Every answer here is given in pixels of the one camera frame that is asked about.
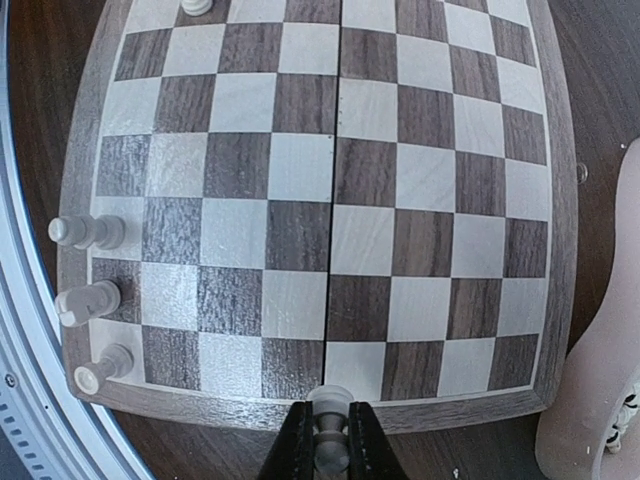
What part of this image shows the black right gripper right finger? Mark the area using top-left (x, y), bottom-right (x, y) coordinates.
top-left (347, 402), bottom-right (409, 480)

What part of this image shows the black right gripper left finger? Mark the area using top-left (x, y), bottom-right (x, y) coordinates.
top-left (258, 401), bottom-right (314, 480)

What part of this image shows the white pawn piece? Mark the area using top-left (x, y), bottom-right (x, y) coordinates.
top-left (180, 0), bottom-right (213, 17)
top-left (307, 385), bottom-right (354, 475)

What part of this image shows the white rook piece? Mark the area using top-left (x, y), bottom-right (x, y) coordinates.
top-left (73, 344), bottom-right (134, 395)

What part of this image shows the pink double bowl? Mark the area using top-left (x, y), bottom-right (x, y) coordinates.
top-left (535, 141), bottom-right (639, 479)

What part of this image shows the white knight piece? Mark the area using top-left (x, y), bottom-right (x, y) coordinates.
top-left (54, 280), bottom-right (121, 327)

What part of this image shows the white bishop piece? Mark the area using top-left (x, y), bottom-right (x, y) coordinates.
top-left (48, 215), bottom-right (126, 250)

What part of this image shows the wooden chess board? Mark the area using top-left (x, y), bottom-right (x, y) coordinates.
top-left (58, 1), bottom-right (577, 432)

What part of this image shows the white chess pieces pile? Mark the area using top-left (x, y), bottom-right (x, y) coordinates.
top-left (605, 383), bottom-right (639, 454)

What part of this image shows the front aluminium rail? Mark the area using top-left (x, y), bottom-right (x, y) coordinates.
top-left (1, 2), bottom-right (152, 479)

